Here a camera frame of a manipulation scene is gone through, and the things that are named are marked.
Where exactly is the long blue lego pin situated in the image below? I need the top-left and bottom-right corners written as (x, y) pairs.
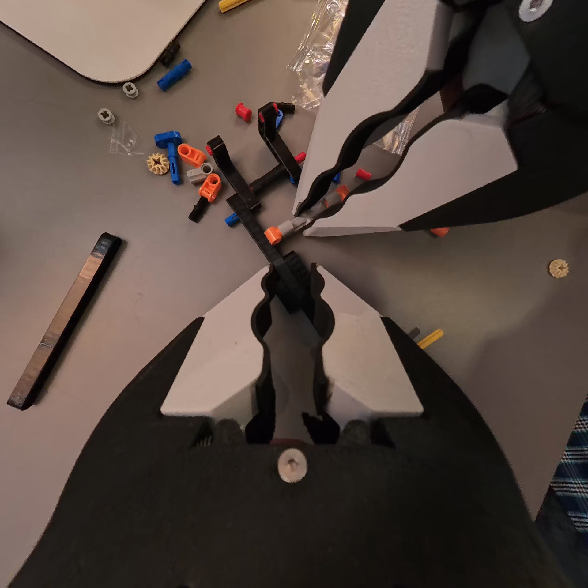
top-left (157, 60), bottom-right (192, 92)

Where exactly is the grey lego connector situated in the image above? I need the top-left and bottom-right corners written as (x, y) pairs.
top-left (186, 162), bottom-right (215, 186)

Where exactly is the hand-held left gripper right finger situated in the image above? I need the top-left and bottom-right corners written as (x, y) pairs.
top-left (301, 263), bottom-right (424, 445)

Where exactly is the small clear plastic bag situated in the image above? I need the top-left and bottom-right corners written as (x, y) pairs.
top-left (287, 0), bottom-right (420, 157)

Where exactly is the black flat bar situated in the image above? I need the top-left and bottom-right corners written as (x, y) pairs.
top-left (6, 232), bottom-right (123, 411)

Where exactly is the black lego beam assembly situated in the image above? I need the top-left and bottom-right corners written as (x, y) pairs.
top-left (205, 102), bottom-right (445, 349)

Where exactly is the orange connector with black pin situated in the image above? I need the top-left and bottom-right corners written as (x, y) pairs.
top-left (188, 174), bottom-right (223, 224)

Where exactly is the clear plastic scrap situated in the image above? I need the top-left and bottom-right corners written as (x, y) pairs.
top-left (109, 121), bottom-right (144, 157)

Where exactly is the grey orange lego connector assembly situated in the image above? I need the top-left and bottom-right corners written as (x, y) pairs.
top-left (264, 184), bottom-right (351, 245)

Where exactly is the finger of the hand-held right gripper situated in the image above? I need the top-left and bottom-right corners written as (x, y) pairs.
top-left (302, 85), bottom-right (520, 237)
top-left (292, 0), bottom-right (455, 217)

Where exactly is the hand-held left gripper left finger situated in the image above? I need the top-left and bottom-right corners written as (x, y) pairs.
top-left (160, 264), bottom-right (277, 445)

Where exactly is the blue T-shaped lego piece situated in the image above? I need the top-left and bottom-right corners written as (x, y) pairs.
top-left (154, 130), bottom-right (184, 186)

